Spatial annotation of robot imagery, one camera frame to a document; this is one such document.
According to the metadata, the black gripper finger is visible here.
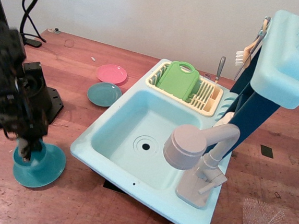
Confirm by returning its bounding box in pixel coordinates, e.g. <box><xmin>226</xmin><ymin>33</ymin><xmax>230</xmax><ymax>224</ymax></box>
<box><xmin>31</xmin><ymin>137</ymin><xmax>43</xmax><ymax>151</ymax></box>
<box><xmin>18</xmin><ymin>138</ymin><xmax>31</xmax><ymax>162</ymax></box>

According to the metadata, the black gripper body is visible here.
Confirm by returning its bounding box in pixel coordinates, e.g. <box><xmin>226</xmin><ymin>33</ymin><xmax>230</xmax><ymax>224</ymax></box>
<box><xmin>0</xmin><ymin>108</ymin><xmax>49</xmax><ymax>140</ymax></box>

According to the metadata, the teal plastic cup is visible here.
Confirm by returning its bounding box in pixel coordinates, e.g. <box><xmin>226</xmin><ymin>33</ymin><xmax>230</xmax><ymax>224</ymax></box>
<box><xmin>13</xmin><ymin>140</ymin><xmax>46</xmax><ymax>175</ymax></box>

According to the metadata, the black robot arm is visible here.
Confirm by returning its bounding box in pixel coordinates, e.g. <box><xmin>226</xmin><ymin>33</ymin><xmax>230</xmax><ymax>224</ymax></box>
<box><xmin>0</xmin><ymin>4</ymin><xmax>49</xmax><ymax>162</ymax></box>

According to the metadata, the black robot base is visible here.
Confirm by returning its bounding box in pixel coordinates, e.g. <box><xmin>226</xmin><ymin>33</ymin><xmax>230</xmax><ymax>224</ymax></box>
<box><xmin>0</xmin><ymin>59</ymin><xmax>66</xmax><ymax>130</ymax></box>

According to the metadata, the light blue toy sink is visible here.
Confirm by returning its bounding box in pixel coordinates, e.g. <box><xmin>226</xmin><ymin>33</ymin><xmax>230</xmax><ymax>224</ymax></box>
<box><xmin>63</xmin><ymin>52</ymin><xmax>250</xmax><ymax>224</ymax></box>

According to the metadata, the teal saucer plate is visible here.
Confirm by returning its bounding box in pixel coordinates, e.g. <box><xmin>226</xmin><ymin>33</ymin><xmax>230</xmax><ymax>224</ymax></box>
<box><xmin>13</xmin><ymin>143</ymin><xmax>66</xmax><ymax>188</ymax></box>

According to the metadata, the dark teal plate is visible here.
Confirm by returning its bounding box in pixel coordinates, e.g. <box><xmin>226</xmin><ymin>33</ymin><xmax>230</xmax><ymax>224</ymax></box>
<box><xmin>87</xmin><ymin>82</ymin><xmax>122</xmax><ymax>107</ymax></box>

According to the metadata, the pink plate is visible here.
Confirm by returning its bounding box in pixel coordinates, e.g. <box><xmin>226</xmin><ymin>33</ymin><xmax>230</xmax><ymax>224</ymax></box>
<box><xmin>96</xmin><ymin>64</ymin><xmax>127</xmax><ymax>84</ymax></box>

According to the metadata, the green cutting board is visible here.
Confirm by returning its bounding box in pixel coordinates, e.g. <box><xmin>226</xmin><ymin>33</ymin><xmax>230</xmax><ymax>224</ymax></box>
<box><xmin>157</xmin><ymin>61</ymin><xmax>200</xmax><ymax>101</ymax></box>

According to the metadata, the grey toy faucet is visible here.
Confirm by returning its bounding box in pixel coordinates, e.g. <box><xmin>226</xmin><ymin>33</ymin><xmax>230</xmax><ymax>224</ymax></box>
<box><xmin>163</xmin><ymin>123</ymin><xmax>241</xmax><ymax>208</ymax></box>

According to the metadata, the cream dish rack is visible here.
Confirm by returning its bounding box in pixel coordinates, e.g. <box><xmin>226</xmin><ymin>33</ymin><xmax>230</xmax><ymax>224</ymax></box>
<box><xmin>145</xmin><ymin>61</ymin><xmax>223</xmax><ymax>117</ymax></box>

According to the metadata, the white dish brush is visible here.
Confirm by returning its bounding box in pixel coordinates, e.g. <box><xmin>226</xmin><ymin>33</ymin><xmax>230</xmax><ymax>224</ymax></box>
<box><xmin>235</xmin><ymin>50</ymin><xmax>244</xmax><ymax>66</ymax></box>

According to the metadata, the light blue top shelf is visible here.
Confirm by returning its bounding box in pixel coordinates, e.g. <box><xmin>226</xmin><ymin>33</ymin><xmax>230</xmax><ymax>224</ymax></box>
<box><xmin>250</xmin><ymin>10</ymin><xmax>299</xmax><ymax>109</ymax></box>

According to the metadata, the black cable clamp foot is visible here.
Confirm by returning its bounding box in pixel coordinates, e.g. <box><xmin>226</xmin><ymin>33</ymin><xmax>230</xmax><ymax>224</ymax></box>
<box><xmin>22</xmin><ymin>37</ymin><xmax>42</xmax><ymax>48</ymax></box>

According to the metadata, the black cable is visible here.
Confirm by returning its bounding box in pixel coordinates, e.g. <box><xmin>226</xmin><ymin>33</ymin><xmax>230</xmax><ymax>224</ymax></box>
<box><xmin>18</xmin><ymin>0</ymin><xmax>47</xmax><ymax>45</ymax></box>

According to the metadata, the grey handled utensil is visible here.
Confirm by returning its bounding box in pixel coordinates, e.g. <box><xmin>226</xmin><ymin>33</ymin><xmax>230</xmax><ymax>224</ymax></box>
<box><xmin>214</xmin><ymin>56</ymin><xmax>226</xmax><ymax>84</ymax></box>

